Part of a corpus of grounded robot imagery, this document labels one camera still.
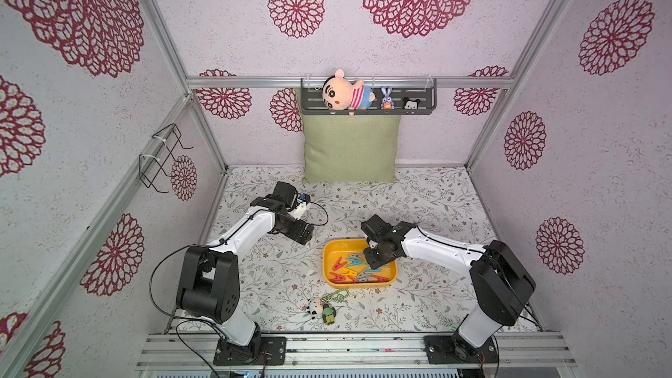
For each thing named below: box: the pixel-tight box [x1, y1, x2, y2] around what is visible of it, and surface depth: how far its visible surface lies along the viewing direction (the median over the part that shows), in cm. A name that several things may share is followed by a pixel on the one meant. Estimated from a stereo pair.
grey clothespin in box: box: [357, 269, 375, 283], surface depth 89 cm
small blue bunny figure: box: [379, 86, 396, 111], surface depth 93 cm
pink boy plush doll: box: [322, 69, 377, 117], surface depth 87 cm
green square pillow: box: [301, 114, 402, 184], surface depth 102 cm
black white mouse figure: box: [402, 97, 421, 115], surface depth 94 cm
